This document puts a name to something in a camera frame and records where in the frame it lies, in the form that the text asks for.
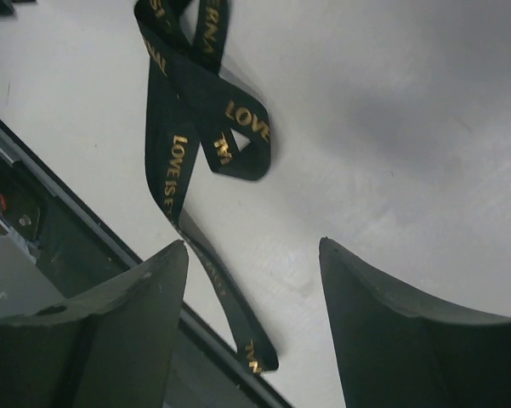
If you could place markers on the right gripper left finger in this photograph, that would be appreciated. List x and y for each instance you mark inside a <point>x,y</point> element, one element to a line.
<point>110,346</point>

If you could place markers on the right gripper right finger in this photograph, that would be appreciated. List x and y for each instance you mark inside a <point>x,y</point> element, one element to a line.
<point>397,346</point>

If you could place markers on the black ribbon gold lettering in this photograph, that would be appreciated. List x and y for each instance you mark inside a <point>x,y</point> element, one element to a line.
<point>191,109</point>

